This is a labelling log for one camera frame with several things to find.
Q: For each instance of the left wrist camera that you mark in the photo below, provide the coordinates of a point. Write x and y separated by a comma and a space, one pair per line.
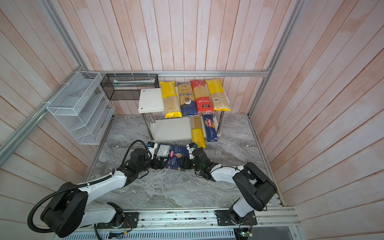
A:
153, 149

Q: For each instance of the yellow Pastatime spaghetti bag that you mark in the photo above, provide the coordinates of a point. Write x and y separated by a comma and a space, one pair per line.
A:
197, 132

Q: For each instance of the black mesh basket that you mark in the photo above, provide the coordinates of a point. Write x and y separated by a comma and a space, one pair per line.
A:
127, 87

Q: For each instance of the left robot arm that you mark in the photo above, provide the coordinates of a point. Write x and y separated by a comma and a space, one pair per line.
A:
65, 210

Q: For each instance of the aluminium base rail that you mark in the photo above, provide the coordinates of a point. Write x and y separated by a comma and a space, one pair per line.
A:
277, 223

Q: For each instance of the dark blue spaghetti bag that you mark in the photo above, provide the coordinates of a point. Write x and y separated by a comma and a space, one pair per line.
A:
187, 100

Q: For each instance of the narrow blue Barilla spaghetti box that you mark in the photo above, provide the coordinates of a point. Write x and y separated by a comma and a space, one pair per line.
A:
209, 125

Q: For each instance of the wide blue Barilla pasta box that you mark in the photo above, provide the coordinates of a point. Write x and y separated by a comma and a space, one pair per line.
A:
174, 157

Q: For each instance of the white two-tier shelf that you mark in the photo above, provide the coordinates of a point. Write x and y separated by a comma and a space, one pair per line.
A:
165, 130

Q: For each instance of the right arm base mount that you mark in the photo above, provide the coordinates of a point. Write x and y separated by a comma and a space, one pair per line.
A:
230, 218

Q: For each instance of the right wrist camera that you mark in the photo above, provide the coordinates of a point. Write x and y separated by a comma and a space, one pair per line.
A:
191, 147

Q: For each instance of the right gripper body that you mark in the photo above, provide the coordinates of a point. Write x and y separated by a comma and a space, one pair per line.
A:
199, 167

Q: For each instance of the yellow clear spaghetti bag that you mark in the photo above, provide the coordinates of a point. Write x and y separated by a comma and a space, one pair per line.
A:
217, 95

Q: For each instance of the red spaghetti bag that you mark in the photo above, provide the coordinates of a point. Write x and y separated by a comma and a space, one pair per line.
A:
202, 98

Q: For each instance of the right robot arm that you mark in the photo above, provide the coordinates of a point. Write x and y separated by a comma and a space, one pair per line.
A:
256, 187

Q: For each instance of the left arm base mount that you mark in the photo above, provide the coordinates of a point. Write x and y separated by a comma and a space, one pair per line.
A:
121, 219

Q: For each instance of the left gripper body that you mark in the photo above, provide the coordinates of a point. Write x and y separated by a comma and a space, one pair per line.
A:
142, 167

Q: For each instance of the white wire mesh organizer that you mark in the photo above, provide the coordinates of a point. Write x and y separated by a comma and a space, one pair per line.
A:
81, 110

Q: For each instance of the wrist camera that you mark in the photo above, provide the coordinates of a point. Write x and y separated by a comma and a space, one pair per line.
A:
153, 149
191, 147

